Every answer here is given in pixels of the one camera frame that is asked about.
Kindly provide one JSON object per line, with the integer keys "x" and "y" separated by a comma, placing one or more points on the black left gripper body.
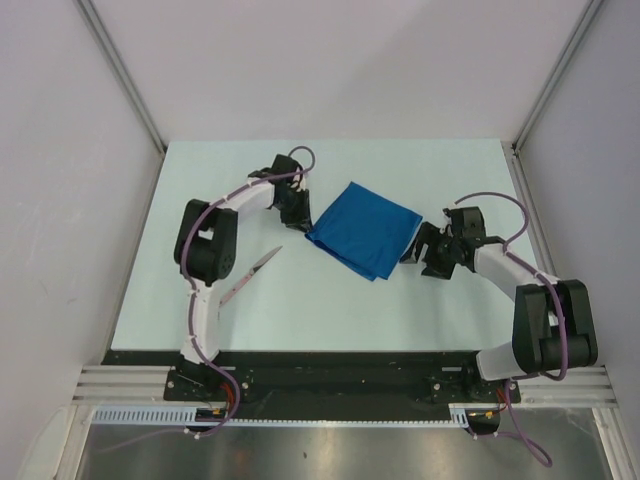
{"x": 289, "y": 198}

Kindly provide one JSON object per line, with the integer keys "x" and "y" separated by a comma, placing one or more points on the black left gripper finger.
{"x": 293, "y": 216}
{"x": 306, "y": 223}

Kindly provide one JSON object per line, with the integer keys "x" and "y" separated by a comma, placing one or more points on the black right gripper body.
{"x": 445, "y": 242}

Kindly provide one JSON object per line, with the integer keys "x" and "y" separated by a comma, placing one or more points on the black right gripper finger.
{"x": 437, "y": 265}
{"x": 425, "y": 234}

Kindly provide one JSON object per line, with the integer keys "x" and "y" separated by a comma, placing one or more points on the blue satin napkin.
{"x": 365, "y": 232}

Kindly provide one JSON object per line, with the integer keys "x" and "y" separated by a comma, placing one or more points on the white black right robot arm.
{"x": 552, "y": 330}

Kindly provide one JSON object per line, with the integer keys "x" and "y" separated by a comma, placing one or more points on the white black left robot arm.
{"x": 206, "y": 245}

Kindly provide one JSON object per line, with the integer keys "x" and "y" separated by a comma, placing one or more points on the aluminium front frame rail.
{"x": 582, "y": 388}

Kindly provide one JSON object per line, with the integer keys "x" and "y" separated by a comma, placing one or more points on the aluminium right corner post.
{"x": 576, "y": 38}

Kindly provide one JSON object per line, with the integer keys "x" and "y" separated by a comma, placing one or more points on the aluminium corner post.
{"x": 111, "y": 54}
{"x": 576, "y": 38}

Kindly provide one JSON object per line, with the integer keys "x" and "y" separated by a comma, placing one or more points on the aluminium left corner post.
{"x": 111, "y": 54}

